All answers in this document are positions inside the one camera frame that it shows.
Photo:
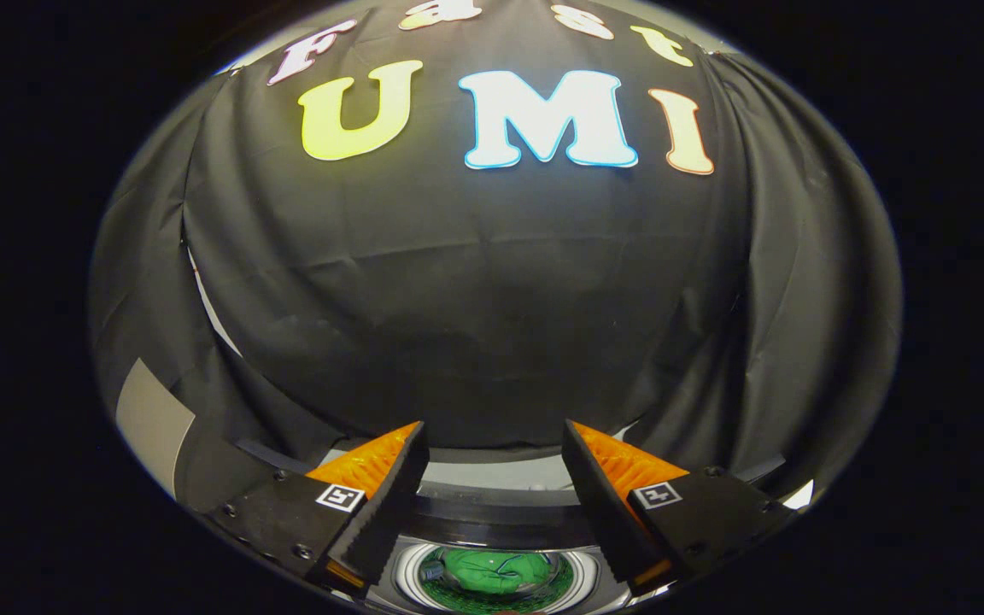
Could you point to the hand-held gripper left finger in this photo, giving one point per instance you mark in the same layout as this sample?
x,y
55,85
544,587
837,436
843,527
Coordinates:
x,y
385,512

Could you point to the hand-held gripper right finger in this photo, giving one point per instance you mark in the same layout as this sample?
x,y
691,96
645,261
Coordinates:
x,y
603,512

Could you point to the grey washing machine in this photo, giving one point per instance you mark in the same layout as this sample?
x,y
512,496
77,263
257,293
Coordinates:
x,y
500,521

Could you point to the green polo shirt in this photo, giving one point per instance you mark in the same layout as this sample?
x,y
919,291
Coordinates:
x,y
492,571

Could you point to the white board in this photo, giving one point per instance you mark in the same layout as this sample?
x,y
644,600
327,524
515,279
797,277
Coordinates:
x,y
801,495

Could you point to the black backdrop cloth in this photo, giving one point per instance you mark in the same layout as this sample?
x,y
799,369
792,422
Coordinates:
x,y
458,299

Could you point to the grey cabinet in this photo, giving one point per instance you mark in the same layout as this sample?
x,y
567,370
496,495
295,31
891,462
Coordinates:
x,y
155,418

